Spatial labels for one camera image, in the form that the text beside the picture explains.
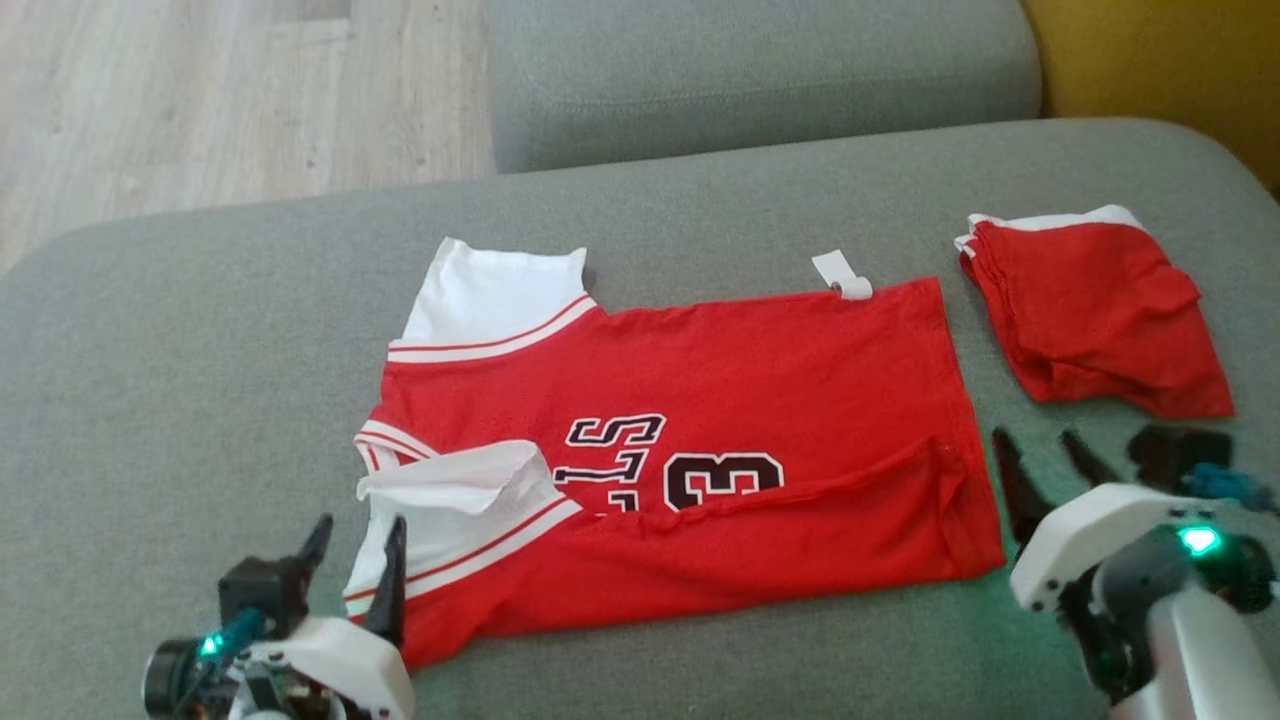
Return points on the large grey sofa seat cushion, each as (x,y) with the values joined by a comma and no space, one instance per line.
(200,400)

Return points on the red Bulls jersey white sleeves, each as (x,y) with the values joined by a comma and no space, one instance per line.
(750,390)

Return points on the wide yellow sofa backrest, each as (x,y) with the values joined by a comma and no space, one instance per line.
(1170,70)

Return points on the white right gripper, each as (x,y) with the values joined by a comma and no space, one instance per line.
(1090,530)

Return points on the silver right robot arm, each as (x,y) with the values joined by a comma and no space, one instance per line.
(1200,650)

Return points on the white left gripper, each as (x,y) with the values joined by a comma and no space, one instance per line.
(340,670)

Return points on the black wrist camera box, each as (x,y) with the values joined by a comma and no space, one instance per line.
(260,595)
(1175,455)

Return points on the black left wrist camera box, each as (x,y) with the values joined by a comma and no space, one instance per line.
(260,595)

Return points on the red Bulls shorts white stripe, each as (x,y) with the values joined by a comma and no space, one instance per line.
(1090,310)

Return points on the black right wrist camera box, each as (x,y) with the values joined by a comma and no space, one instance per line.
(1175,455)

